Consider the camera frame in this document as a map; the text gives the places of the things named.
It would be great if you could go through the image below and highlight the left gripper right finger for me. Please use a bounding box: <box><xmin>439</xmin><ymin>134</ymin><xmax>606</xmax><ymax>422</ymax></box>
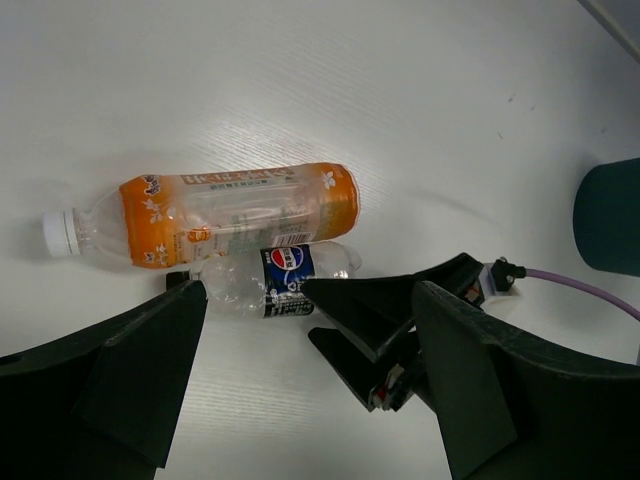
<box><xmin>412</xmin><ymin>282</ymin><xmax>639</xmax><ymax>479</ymax></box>

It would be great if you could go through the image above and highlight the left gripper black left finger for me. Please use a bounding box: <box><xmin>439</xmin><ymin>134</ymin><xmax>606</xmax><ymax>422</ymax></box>
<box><xmin>1</xmin><ymin>281</ymin><xmax>207</xmax><ymax>479</ymax></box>

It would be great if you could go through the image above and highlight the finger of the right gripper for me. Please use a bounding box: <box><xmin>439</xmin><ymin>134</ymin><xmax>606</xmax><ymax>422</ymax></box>
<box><xmin>308</xmin><ymin>327</ymin><xmax>425</xmax><ymax>412</ymax></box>

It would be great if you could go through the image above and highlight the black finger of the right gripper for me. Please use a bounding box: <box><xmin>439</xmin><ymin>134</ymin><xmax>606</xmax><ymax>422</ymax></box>
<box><xmin>302</xmin><ymin>253</ymin><xmax>483</xmax><ymax>362</ymax></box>

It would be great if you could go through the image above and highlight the small clear dark-label bottle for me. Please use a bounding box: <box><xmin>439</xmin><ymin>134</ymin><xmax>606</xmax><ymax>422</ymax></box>
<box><xmin>165</xmin><ymin>240</ymin><xmax>364</xmax><ymax>321</ymax></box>

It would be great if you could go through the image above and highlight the clear orange-label bottle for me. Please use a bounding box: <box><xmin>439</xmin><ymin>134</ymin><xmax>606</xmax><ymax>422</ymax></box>
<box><xmin>42</xmin><ymin>162</ymin><xmax>360</xmax><ymax>269</ymax></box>

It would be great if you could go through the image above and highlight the dark teal plastic bin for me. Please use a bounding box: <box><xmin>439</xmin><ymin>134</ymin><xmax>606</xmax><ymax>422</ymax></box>
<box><xmin>572</xmin><ymin>158</ymin><xmax>639</xmax><ymax>277</ymax></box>

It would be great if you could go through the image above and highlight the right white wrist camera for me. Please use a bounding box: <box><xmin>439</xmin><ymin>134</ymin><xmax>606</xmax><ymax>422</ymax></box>
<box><xmin>464</xmin><ymin>257</ymin><xmax>526</xmax><ymax>307</ymax></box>

